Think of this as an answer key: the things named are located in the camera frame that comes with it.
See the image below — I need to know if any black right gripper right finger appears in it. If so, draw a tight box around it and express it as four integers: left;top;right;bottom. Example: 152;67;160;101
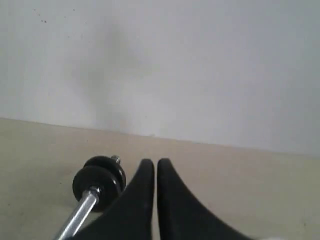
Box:
157;158;247;240

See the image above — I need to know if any chrome dumbbell with black plates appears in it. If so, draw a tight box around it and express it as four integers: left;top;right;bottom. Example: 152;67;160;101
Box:
54;166;123;240

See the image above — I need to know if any black weight plate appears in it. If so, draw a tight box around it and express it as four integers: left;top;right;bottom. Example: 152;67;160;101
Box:
83;155;127;191

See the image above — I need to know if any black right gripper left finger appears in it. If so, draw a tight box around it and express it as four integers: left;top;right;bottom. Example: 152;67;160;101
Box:
73;159;154;240

